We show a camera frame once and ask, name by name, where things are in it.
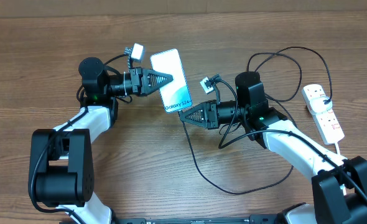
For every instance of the white power strip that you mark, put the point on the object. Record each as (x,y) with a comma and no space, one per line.
(326,122)

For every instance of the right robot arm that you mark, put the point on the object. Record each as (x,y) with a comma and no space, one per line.
(339,185)

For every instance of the white charger adapter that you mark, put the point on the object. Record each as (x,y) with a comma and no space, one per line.
(320,105)

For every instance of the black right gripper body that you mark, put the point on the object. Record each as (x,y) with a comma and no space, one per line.
(213,117)

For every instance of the cardboard backdrop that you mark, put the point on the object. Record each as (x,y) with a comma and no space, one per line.
(65,8)

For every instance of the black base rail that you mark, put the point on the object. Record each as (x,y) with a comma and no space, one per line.
(202,220)

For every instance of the blue Galaxy smartphone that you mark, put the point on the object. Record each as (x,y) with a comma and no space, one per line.
(175,95)

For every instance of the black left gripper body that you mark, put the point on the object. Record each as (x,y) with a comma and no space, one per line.
(136,80)

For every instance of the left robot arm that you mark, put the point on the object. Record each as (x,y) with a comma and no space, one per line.
(61,173)

